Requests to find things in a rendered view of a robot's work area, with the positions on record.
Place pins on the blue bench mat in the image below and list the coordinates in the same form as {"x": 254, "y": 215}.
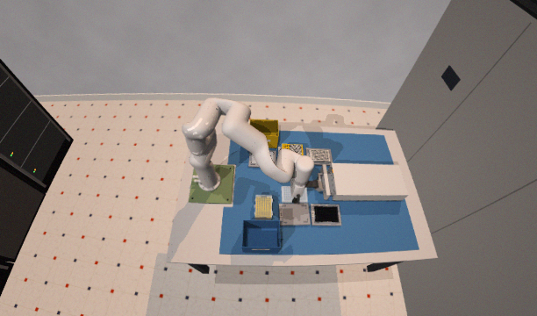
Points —
{"x": 367, "y": 226}

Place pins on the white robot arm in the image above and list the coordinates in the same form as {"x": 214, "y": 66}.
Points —
{"x": 201, "y": 132}

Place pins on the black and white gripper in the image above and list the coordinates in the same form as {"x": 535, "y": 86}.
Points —
{"x": 296, "y": 191}

